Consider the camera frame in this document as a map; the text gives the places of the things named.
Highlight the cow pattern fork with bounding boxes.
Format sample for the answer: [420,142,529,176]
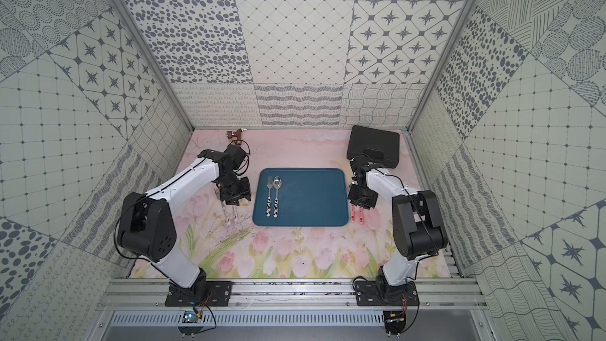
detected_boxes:
[266,176,273,217]

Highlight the cow pattern spoon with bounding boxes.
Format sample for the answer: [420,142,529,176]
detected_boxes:
[273,176,282,218]

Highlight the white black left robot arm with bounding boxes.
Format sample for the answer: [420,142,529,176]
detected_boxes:
[114,142,251,290]

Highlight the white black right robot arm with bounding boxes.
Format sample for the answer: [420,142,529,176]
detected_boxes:
[348,155,448,290]

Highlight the teal plastic tray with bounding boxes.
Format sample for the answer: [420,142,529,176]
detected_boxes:
[252,167,349,227]

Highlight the black plastic tool case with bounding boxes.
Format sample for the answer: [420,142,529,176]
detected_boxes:
[347,126,400,168]

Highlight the red pruning shears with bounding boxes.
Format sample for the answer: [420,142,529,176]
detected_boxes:
[226,129,244,146]

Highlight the right small controller board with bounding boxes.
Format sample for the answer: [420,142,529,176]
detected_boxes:
[383,311,407,336]

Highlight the small controller board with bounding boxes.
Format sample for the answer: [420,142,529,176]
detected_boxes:
[178,311,204,337]
[383,311,407,336]

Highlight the left small controller board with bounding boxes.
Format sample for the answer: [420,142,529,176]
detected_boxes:
[178,311,204,337]

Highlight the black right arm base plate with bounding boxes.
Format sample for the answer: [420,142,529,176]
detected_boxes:
[352,279,420,307]

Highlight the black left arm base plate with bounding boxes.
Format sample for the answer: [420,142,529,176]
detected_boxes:
[165,280,234,307]

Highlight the white vented cable duct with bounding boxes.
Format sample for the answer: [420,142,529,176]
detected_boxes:
[110,310,383,327]

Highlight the aluminium mounting rail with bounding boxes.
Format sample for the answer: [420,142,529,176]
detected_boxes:
[98,278,488,310]

